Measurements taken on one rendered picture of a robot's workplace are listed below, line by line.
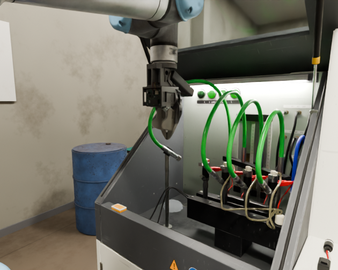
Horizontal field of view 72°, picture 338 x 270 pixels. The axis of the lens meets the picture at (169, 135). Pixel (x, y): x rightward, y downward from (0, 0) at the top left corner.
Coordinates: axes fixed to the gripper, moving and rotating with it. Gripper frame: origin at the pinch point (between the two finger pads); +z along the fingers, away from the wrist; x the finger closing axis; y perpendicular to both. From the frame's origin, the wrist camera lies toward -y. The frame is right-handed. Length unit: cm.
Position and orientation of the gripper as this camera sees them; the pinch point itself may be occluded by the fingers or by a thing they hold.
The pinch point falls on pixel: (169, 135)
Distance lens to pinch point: 69.4
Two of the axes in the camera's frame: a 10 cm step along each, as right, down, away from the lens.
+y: -6.4, 1.1, -7.6
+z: 0.0, 9.9, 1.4
